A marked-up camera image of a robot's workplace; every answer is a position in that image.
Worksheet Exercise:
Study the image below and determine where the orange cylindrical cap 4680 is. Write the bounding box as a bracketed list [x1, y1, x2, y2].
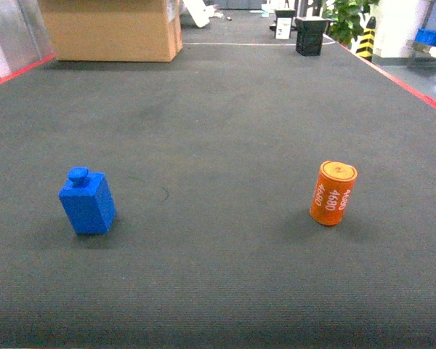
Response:
[310, 161, 358, 226]

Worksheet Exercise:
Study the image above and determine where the blue block part with knob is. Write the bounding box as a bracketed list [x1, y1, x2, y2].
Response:
[58, 167, 116, 234]

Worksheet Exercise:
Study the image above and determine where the white sign board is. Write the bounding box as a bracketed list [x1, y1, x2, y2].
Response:
[275, 17, 292, 40]

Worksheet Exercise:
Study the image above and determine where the black crate on belt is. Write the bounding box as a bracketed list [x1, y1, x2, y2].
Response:
[294, 16, 331, 57]

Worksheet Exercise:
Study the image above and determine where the yellow black traffic cone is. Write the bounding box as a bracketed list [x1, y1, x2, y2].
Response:
[355, 16, 376, 63]

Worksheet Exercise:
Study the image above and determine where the large cardboard box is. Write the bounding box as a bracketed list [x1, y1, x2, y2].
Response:
[38, 0, 182, 63]

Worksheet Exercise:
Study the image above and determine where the green potted plant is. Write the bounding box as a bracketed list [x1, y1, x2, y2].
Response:
[322, 0, 379, 46]

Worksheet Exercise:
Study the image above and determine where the blue bin far right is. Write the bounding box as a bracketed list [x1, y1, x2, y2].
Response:
[414, 28, 436, 47]

